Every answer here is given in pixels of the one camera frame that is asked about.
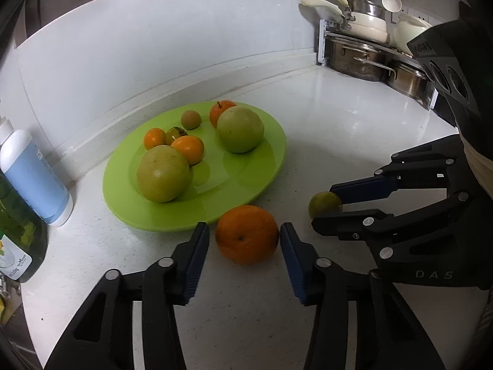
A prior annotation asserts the small green round fruit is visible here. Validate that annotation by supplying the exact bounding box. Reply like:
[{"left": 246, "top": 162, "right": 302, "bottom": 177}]
[{"left": 308, "top": 191, "right": 343, "bottom": 220}]

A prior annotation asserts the green dish soap bottle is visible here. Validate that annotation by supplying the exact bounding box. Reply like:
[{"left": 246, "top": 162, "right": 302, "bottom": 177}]
[{"left": 1, "top": 174, "right": 48, "bottom": 283}]

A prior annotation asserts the white blue pump bottle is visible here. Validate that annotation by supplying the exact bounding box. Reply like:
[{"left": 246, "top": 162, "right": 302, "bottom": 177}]
[{"left": 1, "top": 117, "right": 74, "bottom": 227}]

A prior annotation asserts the orange tangerine with stem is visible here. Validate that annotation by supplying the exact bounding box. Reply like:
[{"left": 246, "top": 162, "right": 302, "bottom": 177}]
[{"left": 209, "top": 100, "right": 236, "bottom": 129}]

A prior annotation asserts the small orange tangerine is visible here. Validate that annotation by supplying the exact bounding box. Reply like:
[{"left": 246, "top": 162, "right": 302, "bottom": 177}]
[{"left": 143, "top": 128, "right": 166, "bottom": 150}]

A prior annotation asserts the cream ceramic pot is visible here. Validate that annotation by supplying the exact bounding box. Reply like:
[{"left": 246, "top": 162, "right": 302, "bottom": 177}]
[{"left": 393, "top": 13, "right": 432, "bottom": 55}]

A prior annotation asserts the green plate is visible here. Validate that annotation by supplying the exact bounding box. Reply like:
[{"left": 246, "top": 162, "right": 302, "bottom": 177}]
[{"left": 103, "top": 101, "right": 287, "bottom": 232}]

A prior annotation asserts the large green apple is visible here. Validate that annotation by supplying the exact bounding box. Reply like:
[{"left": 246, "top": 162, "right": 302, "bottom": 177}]
[{"left": 216, "top": 106, "right": 264, "bottom": 154}]

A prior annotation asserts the large yellow-green apple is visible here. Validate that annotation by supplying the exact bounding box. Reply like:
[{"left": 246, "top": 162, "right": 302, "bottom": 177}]
[{"left": 136, "top": 145, "right": 192, "bottom": 203}]

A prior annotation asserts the brown longan fruit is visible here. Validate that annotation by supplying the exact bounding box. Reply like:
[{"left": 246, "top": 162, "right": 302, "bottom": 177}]
[{"left": 181, "top": 110, "right": 202, "bottom": 130}]

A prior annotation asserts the steel pot on rack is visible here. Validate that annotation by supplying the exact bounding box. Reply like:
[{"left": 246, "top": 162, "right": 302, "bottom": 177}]
[{"left": 325, "top": 36, "right": 396, "bottom": 82}]

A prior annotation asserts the small green persimmon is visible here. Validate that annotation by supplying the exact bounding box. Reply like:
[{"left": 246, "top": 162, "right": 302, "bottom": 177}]
[{"left": 165, "top": 126, "right": 188, "bottom": 145}]

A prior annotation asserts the white saucepan with handle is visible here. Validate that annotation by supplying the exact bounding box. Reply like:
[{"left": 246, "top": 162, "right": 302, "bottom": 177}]
[{"left": 300, "top": 0, "right": 390, "bottom": 44}]

